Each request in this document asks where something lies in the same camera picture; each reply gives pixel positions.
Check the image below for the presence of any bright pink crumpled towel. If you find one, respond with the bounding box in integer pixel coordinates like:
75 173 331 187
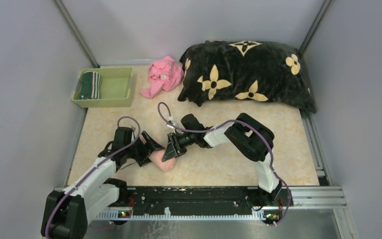
140 56 185 99

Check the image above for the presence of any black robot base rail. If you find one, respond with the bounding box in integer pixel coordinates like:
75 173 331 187
98 185 294 222

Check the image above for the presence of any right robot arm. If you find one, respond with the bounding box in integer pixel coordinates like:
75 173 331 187
161 113 281 205

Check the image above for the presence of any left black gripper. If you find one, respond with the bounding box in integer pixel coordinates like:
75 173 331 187
125 130 165 167

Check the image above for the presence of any green white striped towel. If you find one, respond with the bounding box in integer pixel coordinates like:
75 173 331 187
76 71 101 100

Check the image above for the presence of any light salmon pink towel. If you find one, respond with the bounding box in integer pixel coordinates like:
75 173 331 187
149 149 176 172

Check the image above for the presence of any black blanket with beige flowers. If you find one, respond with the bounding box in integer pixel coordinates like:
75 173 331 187
177 40 317 113

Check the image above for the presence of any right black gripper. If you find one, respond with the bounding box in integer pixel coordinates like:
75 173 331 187
163 132 196 163

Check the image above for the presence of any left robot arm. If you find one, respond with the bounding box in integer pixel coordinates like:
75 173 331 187
41 126 165 239

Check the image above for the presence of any green perforated plastic basket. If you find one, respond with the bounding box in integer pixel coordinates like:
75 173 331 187
71 67 133 108

